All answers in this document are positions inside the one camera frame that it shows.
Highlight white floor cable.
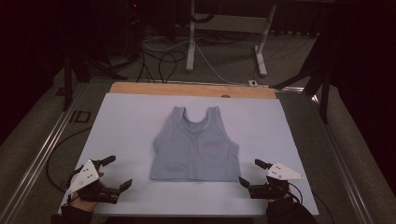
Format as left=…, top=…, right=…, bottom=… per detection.
left=142, top=39, right=251, bottom=86

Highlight person's left hand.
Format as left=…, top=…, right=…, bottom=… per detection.
left=69, top=191, right=101, bottom=214

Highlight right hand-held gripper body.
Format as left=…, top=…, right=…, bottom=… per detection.
left=247, top=161, right=306, bottom=201

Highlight grey tank top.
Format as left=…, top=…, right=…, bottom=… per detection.
left=148, top=105, right=242, bottom=183

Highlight wooden table board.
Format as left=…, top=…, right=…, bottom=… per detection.
left=108, top=81, right=277, bottom=100

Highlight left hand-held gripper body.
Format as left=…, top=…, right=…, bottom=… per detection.
left=65, top=159, right=122, bottom=205

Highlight person's right hand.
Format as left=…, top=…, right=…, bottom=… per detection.
left=268, top=189, right=295, bottom=205

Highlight white metal desk frame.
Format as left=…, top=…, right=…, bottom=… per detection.
left=185, top=0, right=277, bottom=78

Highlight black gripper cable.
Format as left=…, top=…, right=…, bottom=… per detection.
left=288, top=181, right=335, bottom=224
left=45, top=125, right=93, bottom=194

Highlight black floor cables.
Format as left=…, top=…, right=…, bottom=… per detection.
left=135, top=49, right=187, bottom=85

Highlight black bracket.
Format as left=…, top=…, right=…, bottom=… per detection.
left=68, top=109, right=92, bottom=125

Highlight aluminium rail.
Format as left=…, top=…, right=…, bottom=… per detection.
left=310, top=93, right=376, bottom=224
left=0, top=83, right=89, bottom=224

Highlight white table sheet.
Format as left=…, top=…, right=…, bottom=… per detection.
left=57, top=92, right=320, bottom=217

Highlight black metal stand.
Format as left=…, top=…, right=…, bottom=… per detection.
left=270, top=29, right=333, bottom=125
left=55, top=50, right=129, bottom=113

